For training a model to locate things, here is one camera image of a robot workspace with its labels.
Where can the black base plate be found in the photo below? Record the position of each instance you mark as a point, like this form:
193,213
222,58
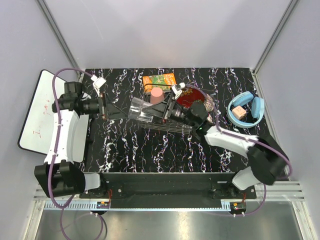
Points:
166,191

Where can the pink cube toy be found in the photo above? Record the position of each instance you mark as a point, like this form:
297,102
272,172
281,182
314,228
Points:
239,112

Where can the light blue headphones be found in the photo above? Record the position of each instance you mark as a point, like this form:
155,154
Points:
252,104

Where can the wire dish rack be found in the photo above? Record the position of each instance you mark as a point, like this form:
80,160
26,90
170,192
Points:
172,126

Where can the orange green book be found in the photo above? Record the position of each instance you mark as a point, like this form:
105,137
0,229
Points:
162,81

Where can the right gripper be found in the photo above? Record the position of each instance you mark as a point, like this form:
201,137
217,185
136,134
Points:
159,110

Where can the red floral plate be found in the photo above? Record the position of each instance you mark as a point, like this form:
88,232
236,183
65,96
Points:
191,94

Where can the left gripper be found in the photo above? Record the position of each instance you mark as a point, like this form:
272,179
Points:
109,110

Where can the clear drinking glass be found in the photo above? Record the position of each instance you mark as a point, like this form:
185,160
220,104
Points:
136,110

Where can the pink plastic cup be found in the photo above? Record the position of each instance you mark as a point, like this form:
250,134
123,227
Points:
156,95

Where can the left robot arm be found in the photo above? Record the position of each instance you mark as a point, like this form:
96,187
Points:
58,176

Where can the white whiteboard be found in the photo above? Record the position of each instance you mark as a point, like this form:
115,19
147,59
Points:
37,130

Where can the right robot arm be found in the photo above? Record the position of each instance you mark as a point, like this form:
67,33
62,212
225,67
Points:
266,161

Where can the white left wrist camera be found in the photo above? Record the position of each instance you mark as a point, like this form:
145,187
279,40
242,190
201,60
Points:
98,82

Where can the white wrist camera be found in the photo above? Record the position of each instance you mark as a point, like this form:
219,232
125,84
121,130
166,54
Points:
177,90
98,82

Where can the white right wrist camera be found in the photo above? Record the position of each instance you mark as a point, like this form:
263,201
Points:
177,90

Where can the brown patterned bowl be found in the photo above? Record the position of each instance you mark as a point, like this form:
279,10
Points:
209,103

